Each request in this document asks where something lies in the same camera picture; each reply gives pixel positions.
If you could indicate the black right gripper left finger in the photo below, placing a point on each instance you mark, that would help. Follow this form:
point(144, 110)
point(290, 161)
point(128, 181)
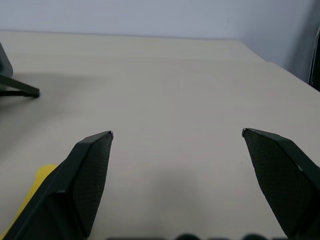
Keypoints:
point(75, 190)

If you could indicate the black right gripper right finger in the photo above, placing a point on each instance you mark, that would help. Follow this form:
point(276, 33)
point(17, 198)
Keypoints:
point(282, 180)

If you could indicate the yellow object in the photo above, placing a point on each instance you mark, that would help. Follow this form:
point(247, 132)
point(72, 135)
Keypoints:
point(40, 177)

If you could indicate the dark upright panel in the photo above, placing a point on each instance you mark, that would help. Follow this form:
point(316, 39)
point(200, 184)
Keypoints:
point(315, 55)

